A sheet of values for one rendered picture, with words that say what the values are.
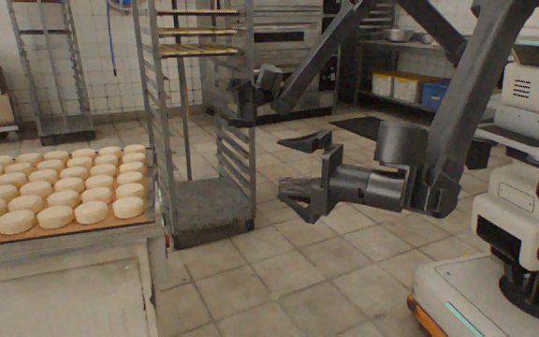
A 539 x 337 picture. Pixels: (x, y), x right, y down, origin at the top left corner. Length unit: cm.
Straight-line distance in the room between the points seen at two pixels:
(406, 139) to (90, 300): 62
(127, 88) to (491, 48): 463
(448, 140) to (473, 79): 10
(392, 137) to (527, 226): 82
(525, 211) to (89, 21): 449
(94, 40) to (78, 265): 430
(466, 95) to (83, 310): 75
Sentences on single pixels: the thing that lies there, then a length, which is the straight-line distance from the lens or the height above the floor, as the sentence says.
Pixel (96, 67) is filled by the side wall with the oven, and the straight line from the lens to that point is 499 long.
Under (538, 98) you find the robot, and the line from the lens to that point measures 130.
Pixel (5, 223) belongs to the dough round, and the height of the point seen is 92.
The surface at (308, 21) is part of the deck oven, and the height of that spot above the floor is 115.
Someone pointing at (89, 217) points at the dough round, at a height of 92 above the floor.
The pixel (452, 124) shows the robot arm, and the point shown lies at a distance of 64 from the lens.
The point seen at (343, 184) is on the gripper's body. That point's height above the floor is 100.
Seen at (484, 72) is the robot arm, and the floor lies 114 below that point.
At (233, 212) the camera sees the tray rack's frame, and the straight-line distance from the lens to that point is 226.
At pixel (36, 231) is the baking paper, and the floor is 90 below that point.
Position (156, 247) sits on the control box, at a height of 79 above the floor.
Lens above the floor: 123
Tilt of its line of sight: 22 degrees down
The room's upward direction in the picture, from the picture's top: straight up
